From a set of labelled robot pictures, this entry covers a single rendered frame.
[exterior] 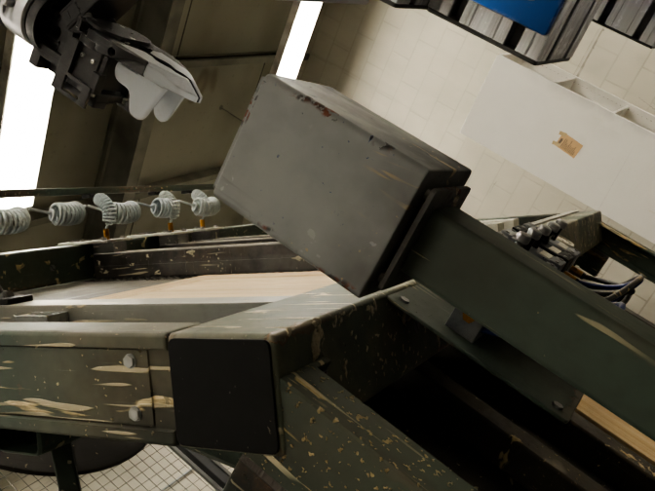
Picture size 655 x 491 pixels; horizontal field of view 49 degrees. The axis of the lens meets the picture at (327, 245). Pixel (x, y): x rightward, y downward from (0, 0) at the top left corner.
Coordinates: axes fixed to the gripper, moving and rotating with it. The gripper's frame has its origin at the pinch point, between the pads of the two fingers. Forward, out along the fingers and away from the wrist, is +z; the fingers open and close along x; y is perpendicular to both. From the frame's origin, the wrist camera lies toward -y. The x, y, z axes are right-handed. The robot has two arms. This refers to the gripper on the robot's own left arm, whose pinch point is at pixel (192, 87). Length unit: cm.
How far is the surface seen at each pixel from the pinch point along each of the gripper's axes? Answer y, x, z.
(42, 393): 35.4, 5.6, 1.7
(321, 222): 2.1, 6.2, 21.3
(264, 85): -5.1, 6.1, 11.1
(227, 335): 15.8, 5.9, 18.2
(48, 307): 46, -19, -23
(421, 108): 50, -577, -184
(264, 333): 13.5, 5.7, 21.2
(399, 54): 17, -571, -226
